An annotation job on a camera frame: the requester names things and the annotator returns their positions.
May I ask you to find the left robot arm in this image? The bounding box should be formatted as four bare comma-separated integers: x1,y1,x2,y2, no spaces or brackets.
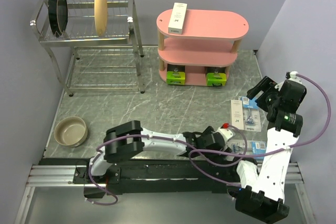
85,120,234,183

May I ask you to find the beige tape roll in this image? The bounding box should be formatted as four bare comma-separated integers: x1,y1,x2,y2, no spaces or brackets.
54,116,88,147

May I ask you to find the black plate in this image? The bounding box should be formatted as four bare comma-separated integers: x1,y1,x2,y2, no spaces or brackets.
48,0,68,38

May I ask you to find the white slim box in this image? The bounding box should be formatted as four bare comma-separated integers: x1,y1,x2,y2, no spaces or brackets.
168,3,187,35
230,100,244,130

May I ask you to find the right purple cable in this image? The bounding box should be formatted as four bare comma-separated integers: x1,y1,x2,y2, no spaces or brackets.
188,73,331,190

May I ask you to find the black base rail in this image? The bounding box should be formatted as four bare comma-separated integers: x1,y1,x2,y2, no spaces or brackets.
72,155,263,198

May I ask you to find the metal dish rack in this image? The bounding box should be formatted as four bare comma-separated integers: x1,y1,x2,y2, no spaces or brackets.
30,0,145,97

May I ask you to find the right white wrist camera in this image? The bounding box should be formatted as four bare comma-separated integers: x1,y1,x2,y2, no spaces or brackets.
286,71,300,81

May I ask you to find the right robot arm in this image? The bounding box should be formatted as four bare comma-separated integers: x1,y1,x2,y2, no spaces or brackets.
229,74,307,223

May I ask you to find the blue razor blister pack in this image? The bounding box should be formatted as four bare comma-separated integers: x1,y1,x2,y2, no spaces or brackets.
238,97,261,132
227,140,267,155

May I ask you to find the pink three-tier shelf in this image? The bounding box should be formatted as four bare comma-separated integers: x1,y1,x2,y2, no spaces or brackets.
156,9,249,86

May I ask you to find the beige wooden plate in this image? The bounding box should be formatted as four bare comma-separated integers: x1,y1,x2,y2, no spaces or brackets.
94,0,108,36

